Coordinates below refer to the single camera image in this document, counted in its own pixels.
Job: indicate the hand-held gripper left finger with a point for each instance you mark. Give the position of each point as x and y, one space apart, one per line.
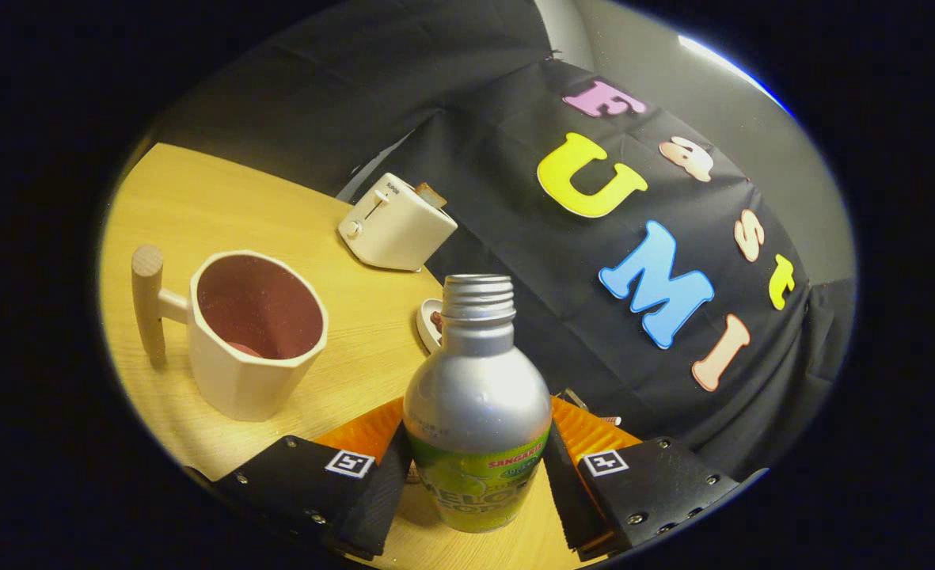
380 499

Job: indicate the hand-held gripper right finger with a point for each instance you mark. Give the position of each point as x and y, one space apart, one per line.
566 499

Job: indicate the silver juice bottle green label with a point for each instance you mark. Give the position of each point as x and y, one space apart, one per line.
475 396

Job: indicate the small white round plate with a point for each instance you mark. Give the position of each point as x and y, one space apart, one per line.
426 328

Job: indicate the red meat slice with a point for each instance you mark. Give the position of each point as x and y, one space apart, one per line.
437 321

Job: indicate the cream toaster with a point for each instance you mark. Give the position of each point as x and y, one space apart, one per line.
392 237

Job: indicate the brown toast slice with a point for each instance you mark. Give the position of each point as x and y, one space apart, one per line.
432 195

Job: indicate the wooden table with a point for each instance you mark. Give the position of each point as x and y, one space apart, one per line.
237 206

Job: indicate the black backdrop cloth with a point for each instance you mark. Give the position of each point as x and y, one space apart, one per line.
499 158

